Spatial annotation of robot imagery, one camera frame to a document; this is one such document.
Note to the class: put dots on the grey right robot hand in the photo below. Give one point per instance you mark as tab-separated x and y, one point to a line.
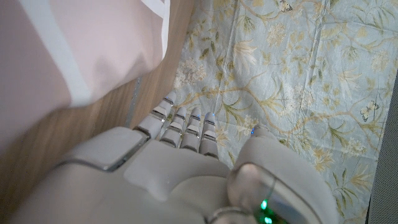
174	183

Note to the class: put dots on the pink white orange striped cloth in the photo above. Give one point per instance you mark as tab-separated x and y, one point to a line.
102	46

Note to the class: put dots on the floral printed backdrop cloth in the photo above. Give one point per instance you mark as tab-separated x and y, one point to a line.
295	77

